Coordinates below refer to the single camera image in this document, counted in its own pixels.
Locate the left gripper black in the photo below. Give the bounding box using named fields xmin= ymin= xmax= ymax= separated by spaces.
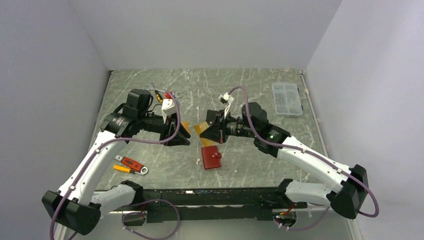
xmin=138 ymin=111 xmax=190 ymax=146

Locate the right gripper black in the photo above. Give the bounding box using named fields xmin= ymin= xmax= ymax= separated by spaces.
xmin=199 ymin=109 xmax=257 ymax=145

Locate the red leather card holder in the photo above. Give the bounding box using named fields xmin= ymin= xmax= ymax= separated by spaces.
xmin=201 ymin=145 xmax=222 ymax=170

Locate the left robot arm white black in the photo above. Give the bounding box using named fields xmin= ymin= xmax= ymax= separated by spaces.
xmin=42 ymin=88 xmax=190 ymax=239

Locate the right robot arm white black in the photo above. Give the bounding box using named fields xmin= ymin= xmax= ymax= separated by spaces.
xmin=200 ymin=102 xmax=369 ymax=219

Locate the yellow black screwdriver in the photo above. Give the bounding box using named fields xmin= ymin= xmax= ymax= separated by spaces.
xmin=151 ymin=82 xmax=164 ymax=104

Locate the silver open-end wrench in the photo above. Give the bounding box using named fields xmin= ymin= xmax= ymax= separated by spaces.
xmin=144 ymin=84 xmax=184 ymax=99

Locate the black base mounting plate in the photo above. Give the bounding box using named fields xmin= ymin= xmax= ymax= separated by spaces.
xmin=119 ymin=187 xmax=308 ymax=223

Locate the clear plastic compartment box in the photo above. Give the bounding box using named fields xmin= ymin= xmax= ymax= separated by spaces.
xmin=271 ymin=82 xmax=303 ymax=117

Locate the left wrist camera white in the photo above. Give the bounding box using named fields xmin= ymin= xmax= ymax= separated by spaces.
xmin=161 ymin=99 xmax=177 ymax=117

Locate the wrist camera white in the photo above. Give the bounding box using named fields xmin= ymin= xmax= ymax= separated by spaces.
xmin=218 ymin=92 xmax=234 ymax=105
xmin=161 ymin=99 xmax=177 ymax=117

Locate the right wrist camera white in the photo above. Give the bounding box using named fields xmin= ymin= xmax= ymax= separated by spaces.
xmin=218 ymin=92 xmax=234 ymax=105

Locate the red handled adjustable wrench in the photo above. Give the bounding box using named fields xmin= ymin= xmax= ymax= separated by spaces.
xmin=114 ymin=155 xmax=149 ymax=175

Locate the orange handled small screwdriver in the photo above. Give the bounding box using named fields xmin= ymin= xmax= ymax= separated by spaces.
xmin=113 ymin=165 xmax=135 ymax=174

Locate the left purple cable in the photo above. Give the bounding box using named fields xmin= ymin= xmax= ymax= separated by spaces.
xmin=48 ymin=91 xmax=181 ymax=240

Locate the purple cable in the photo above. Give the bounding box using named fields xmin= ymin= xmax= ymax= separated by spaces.
xmin=48 ymin=91 xmax=181 ymax=240
xmin=225 ymin=86 xmax=380 ymax=232

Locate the aluminium rail frame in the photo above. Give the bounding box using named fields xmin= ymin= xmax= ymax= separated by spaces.
xmin=54 ymin=205 xmax=364 ymax=240

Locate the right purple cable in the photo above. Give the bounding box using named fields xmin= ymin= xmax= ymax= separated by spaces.
xmin=225 ymin=86 xmax=380 ymax=232

